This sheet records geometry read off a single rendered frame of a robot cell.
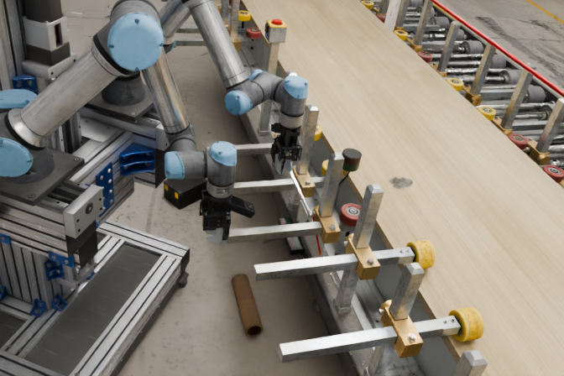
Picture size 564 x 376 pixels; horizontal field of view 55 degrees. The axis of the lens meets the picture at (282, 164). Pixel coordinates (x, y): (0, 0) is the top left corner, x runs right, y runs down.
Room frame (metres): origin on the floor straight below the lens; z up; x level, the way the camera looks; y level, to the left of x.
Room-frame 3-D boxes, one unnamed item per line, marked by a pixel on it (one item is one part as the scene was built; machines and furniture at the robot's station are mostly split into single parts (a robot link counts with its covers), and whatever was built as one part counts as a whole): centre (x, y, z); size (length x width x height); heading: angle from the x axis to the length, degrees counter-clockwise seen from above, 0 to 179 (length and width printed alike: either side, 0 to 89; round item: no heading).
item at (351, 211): (1.38, -0.25, 0.85); 0.08 x 0.08 x 0.11
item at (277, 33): (2.10, 0.11, 1.18); 0.07 x 0.07 x 0.08; 21
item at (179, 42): (2.72, 0.44, 0.83); 0.43 x 0.03 x 0.04; 111
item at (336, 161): (1.39, -0.16, 0.87); 0.03 x 0.03 x 0.48; 21
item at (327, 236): (1.37, -0.17, 0.85); 0.13 x 0.06 x 0.05; 21
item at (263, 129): (2.10, 0.11, 0.93); 0.05 x 0.04 x 0.45; 21
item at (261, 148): (1.79, 0.09, 0.82); 0.43 x 0.03 x 0.04; 111
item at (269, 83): (1.54, 0.09, 1.22); 0.11 x 0.11 x 0.08; 62
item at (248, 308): (1.68, 0.06, 0.04); 0.30 x 0.08 x 0.08; 21
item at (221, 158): (1.22, 0.17, 1.13); 0.09 x 0.08 x 0.11; 108
